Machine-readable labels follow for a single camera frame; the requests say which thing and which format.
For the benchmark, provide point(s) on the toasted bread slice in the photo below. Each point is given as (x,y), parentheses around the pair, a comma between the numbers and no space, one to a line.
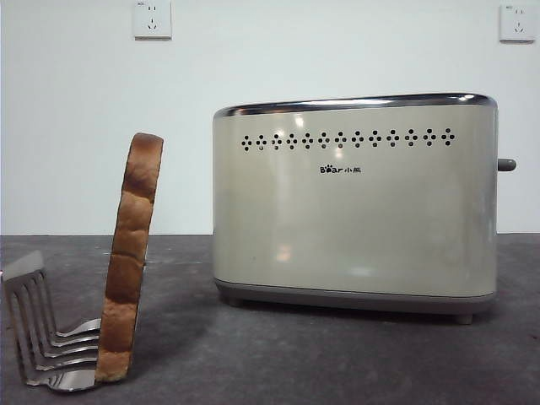
(131,253)

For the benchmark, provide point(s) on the grey toaster lever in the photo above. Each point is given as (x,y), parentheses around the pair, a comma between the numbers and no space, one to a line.
(507,165)

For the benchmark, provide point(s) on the white wall socket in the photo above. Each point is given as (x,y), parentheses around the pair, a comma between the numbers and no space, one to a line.
(152,20)
(517,23)

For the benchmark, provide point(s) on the steel toast rack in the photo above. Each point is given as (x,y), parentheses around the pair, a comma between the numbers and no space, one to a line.
(38,350)

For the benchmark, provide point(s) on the cream two-slot toaster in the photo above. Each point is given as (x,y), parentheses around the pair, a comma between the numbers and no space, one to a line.
(354,219)

